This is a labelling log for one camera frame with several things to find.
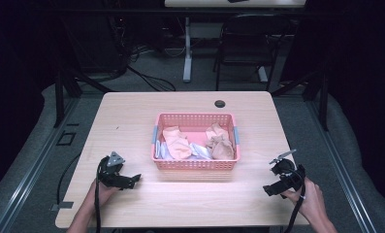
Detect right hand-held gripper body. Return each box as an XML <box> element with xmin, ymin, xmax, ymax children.
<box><xmin>269</xmin><ymin>149</ymin><xmax>307</xmax><ymax>192</ymax></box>

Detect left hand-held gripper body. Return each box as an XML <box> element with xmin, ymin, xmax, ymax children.
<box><xmin>97</xmin><ymin>150</ymin><xmax>127</xmax><ymax>188</ymax></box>

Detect person's left hand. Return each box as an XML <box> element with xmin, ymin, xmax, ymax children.
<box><xmin>88</xmin><ymin>179</ymin><xmax>120</xmax><ymax>209</ymax></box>

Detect person's right hand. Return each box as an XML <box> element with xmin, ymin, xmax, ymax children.
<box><xmin>280</xmin><ymin>177</ymin><xmax>326</xmax><ymax>225</ymax></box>

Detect white sock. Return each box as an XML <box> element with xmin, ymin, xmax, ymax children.
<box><xmin>154</xmin><ymin>139</ymin><xmax>174</xmax><ymax>160</ymax></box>
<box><xmin>189</xmin><ymin>142</ymin><xmax>214</xmax><ymax>161</ymax></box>

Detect grey tape strip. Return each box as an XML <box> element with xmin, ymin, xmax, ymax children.
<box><xmin>49</xmin><ymin>200</ymin><xmax>75</xmax><ymax>212</ymax></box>

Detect pink plastic basket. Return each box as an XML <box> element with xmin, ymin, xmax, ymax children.
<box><xmin>150</xmin><ymin>112</ymin><xmax>241</xmax><ymax>172</ymax></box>

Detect tan sock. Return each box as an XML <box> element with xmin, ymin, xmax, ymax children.
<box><xmin>206</xmin><ymin>135</ymin><xmax>236</xmax><ymax>161</ymax></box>

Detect light peach sock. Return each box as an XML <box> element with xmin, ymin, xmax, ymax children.
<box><xmin>205</xmin><ymin>122</ymin><xmax>230</xmax><ymax>141</ymax></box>

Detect white desk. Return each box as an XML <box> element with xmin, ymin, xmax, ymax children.
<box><xmin>163</xmin><ymin>0</ymin><xmax>308</xmax><ymax>83</ymax></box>

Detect black folding chair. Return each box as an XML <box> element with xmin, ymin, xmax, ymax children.
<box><xmin>211</xmin><ymin>13</ymin><xmax>294</xmax><ymax>92</ymax></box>

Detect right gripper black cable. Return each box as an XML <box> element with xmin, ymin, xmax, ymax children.
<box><xmin>283</xmin><ymin>164</ymin><xmax>308</xmax><ymax>233</ymax></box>

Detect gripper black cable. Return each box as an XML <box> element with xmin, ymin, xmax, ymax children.
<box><xmin>283</xmin><ymin>164</ymin><xmax>308</xmax><ymax>233</ymax></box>
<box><xmin>94</xmin><ymin>156</ymin><xmax>112</xmax><ymax>233</ymax></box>

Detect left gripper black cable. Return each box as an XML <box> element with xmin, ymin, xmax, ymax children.
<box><xmin>94</xmin><ymin>156</ymin><xmax>112</xmax><ymax>233</ymax></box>

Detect thin black floor cable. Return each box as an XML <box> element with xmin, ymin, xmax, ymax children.
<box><xmin>56</xmin><ymin>151</ymin><xmax>81</xmax><ymax>206</ymax></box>

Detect aluminium floor rail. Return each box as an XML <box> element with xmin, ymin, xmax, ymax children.
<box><xmin>0</xmin><ymin>96</ymin><xmax>81</xmax><ymax>233</ymax></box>
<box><xmin>305</xmin><ymin>98</ymin><xmax>378</xmax><ymax>233</ymax></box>

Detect black frame post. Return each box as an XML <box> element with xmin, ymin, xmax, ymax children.
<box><xmin>318</xmin><ymin>69</ymin><xmax>330</xmax><ymax>132</ymax></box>

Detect black floor cables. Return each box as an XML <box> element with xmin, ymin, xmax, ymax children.
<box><xmin>109</xmin><ymin>16</ymin><xmax>177</xmax><ymax>93</ymax></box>

